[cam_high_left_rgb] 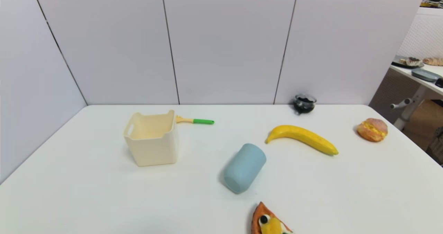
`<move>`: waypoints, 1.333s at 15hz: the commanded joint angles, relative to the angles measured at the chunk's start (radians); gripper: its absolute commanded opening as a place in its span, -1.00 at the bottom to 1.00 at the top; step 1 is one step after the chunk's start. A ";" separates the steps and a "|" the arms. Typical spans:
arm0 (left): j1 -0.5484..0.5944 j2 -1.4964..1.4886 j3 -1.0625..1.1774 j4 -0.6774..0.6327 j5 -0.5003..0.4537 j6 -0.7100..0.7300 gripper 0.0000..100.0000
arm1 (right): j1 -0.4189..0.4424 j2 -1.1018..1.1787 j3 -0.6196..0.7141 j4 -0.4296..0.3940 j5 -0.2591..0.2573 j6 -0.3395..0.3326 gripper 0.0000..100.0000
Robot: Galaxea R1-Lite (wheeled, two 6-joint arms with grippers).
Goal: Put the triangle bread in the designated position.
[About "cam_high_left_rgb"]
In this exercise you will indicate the triangle waffle bread with fruit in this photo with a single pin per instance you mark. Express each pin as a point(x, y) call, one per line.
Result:
point(258, 221)

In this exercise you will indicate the round cream puff bread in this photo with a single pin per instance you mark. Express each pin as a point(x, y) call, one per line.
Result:
point(372, 131)

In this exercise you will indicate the light blue cup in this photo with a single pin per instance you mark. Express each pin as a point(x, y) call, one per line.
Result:
point(244, 168)

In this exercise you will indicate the cream plastic basket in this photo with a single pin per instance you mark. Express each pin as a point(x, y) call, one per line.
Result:
point(152, 151)

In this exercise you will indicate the yellow banana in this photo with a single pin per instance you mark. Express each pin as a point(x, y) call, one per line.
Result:
point(304, 135)

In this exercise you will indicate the perforated side panel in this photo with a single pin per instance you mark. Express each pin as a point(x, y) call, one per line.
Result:
point(387, 95)

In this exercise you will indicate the dark plate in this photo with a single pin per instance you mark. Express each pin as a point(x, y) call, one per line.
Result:
point(397, 63)

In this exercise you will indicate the white side table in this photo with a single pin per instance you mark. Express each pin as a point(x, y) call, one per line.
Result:
point(412, 75)

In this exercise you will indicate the chocolate topped pastry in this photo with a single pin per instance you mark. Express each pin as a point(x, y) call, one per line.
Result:
point(412, 61)

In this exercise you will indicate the grey oval tray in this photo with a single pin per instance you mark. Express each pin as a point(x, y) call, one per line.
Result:
point(425, 74)

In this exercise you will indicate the golden croissant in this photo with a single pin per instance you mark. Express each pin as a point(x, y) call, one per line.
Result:
point(434, 61)

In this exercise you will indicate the small black object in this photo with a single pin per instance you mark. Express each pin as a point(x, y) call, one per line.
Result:
point(440, 83)

